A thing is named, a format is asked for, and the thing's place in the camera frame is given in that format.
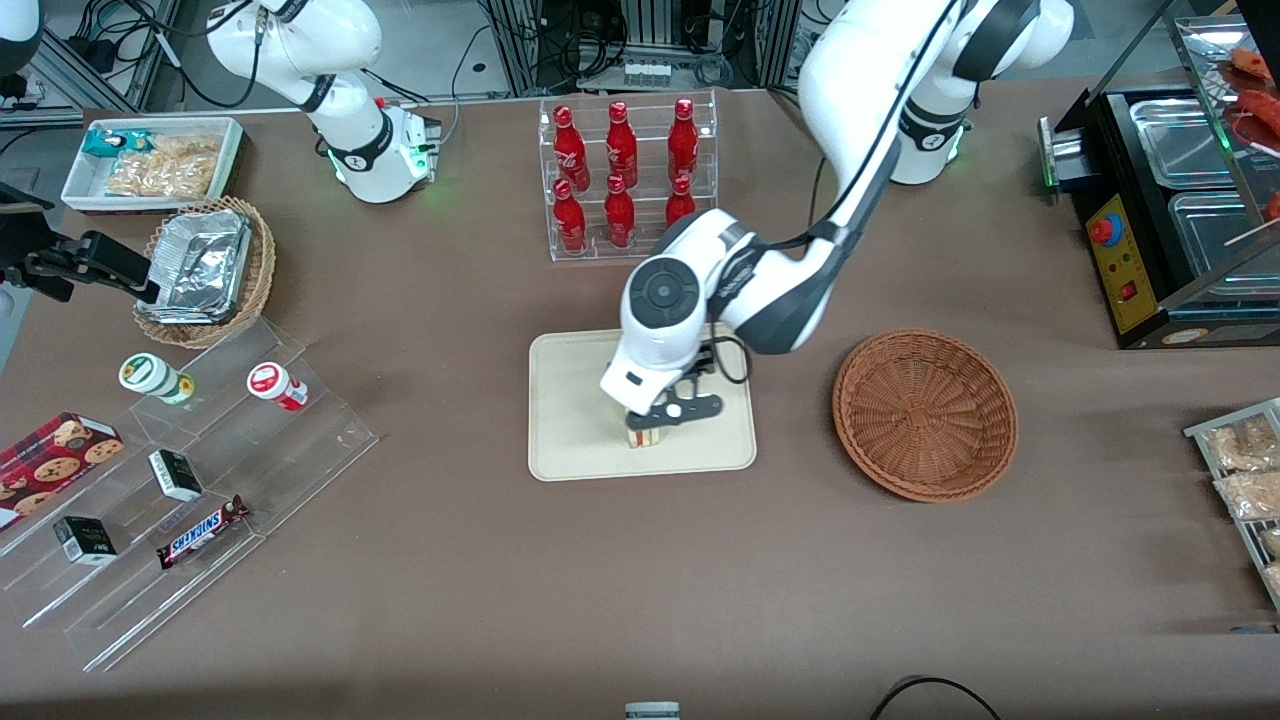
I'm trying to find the clear bag of chips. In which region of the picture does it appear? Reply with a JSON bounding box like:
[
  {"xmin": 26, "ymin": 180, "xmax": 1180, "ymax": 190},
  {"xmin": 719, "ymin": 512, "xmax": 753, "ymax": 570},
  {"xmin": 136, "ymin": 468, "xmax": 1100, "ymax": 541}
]
[{"xmin": 104, "ymin": 137, "xmax": 222, "ymax": 200}]

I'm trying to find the wire rack tray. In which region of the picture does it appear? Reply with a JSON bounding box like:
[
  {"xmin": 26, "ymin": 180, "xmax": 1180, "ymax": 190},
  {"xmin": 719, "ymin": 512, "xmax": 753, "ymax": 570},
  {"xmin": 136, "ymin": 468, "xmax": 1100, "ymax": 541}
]
[{"xmin": 1184, "ymin": 397, "xmax": 1280, "ymax": 612}]

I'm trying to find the clear acrylic bottle rack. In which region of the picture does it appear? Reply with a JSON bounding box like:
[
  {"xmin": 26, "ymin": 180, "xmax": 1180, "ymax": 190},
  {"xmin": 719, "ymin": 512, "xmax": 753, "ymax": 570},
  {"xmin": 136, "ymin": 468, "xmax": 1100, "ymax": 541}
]
[{"xmin": 538, "ymin": 89, "xmax": 720, "ymax": 264}]

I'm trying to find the white plastic bin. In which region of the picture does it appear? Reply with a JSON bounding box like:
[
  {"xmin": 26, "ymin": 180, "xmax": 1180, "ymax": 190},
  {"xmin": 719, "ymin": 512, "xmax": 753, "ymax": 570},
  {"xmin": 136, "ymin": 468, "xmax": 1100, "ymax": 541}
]
[{"xmin": 60, "ymin": 116, "xmax": 247, "ymax": 216}]

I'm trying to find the red lid snack cup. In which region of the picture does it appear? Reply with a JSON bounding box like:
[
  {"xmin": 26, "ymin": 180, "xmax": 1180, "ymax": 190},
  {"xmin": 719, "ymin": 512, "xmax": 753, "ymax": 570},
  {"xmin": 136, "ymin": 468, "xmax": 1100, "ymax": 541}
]
[{"xmin": 246, "ymin": 362, "xmax": 310, "ymax": 413}]

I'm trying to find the aluminium foil container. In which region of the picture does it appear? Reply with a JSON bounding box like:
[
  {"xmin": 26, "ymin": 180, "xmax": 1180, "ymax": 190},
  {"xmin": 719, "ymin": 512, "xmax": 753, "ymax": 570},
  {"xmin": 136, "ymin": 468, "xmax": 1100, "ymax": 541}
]
[{"xmin": 148, "ymin": 209, "xmax": 253, "ymax": 325}]

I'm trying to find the snickers chocolate bar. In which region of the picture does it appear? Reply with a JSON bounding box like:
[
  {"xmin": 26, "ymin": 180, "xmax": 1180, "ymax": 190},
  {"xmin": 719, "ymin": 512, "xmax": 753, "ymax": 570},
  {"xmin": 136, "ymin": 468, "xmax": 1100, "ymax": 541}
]
[{"xmin": 156, "ymin": 495, "xmax": 252, "ymax": 571}]

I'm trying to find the small black carton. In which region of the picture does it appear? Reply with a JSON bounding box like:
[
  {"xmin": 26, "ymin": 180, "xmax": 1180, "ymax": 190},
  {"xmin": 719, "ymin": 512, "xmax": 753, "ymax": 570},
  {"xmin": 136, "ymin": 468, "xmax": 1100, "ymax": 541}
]
[
  {"xmin": 147, "ymin": 449, "xmax": 205, "ymax": 503},
  {"xmin": 52, "ymin": 516, "xmax": 119, "ymax": 567}
]

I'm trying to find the steel warmer pan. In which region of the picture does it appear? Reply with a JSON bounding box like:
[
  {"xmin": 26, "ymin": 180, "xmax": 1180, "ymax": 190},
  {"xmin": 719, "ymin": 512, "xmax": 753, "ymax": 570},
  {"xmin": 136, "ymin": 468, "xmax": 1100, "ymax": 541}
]
[
  {"xmin": 1167, "ymin": 189, "xmax": 1280, "ymax": 293},
  {"xmin": 1128, "ymin": 97, "xmax": 1239, "ymax": 191}
]

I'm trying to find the teal snack packet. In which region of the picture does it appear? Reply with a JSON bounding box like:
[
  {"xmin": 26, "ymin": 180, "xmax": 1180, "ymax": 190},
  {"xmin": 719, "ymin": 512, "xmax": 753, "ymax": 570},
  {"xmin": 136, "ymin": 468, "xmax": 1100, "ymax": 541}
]
[{"xmin": 82, "ymin": 129, "xmax": 153, "ymax": 158}]

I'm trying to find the small wicker basket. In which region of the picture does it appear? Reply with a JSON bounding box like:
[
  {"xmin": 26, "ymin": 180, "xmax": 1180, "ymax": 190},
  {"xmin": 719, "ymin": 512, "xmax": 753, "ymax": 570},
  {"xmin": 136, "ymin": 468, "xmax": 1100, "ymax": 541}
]
[{"xmin": 132, "ymin": 196, "xmax": 277, "ymax": 350}]

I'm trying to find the red cola bottle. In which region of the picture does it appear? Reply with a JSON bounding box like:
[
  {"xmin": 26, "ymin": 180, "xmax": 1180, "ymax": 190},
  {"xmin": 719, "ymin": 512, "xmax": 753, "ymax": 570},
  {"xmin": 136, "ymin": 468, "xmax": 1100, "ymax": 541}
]
[
  {"xmin": 603, "ymin": 174, "xmax": 637, "ymax": 250},
  {"xmin": 605, "ymin": 101, "xmax": 640, "ymax": 190},
  {"xmin": 552, "ymin": 179, "xmax": 589, "ymax": 255},
  {"xmin": 664, "ymin": 175, "xmax": 698, "ymax": 231},
  {"xmin": 667, "ymin": 97, "xmax": 701, "ymax": 184},
  {"xmin": 553, "ymin": 105, "xmax": 592, "ymax": 192}
]

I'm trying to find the black food warmer machine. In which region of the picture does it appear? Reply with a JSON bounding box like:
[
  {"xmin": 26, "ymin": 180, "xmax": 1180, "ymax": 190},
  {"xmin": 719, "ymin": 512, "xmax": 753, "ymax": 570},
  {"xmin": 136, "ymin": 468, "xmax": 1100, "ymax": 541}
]
[{"xmin": 1037, "ymin": 0, "xmax": 1280, "ymax": 351}]

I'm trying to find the red cookie box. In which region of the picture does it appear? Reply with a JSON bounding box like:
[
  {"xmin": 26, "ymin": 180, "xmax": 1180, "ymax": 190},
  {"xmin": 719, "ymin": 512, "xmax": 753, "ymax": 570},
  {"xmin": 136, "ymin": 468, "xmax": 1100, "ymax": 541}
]
[{"xmin": 0, "ymin": 411, "xmax": 127, "ymax": 532}]

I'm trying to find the green lid snack cup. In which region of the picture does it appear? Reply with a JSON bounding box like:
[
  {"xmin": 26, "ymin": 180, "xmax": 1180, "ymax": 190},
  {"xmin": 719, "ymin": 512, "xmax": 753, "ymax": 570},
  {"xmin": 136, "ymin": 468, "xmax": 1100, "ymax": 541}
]
[{"xmin": 118, "ymin": 353, "xmax": 197, "ymax": 406}]

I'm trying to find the large brown wicker basket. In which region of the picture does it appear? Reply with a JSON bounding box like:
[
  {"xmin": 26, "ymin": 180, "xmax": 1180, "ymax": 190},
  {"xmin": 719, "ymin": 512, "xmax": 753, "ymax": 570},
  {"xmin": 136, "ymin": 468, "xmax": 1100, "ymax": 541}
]
[{"xmin": 832, "ymin": 328, "xmax": 1020, "ymax": 503}]

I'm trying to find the clear acrylic step shelf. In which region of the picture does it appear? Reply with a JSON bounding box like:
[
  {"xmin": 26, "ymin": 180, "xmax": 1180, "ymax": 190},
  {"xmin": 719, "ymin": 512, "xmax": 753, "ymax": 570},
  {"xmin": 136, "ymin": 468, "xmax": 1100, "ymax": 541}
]
[{"xmin": 0, "ymin": 317, "xmax": 380, "ymax": 674}]

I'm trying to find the black cable loop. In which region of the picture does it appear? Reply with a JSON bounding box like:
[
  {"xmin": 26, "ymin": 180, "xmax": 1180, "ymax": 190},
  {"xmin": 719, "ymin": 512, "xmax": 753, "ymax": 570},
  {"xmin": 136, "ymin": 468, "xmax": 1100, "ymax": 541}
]
[{"xmin": 867, "ymin": 677, "xmax": 1003, "ymax": 720}]

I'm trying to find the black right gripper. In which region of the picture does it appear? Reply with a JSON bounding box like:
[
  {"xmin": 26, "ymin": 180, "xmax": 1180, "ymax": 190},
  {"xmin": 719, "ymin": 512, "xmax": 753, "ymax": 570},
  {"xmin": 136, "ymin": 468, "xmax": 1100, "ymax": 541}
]
[{"xmin": 0, "ymin": 231, "xmax": 162, "ymax": 304}]

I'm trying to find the beige plastic tray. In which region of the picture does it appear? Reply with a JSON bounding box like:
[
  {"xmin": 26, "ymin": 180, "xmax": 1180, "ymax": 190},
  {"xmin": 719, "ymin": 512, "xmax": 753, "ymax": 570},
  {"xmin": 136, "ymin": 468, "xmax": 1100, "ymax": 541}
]
[{"xmin": 528, "ymin": 322, "xmax": 759, "ymax": 483}]

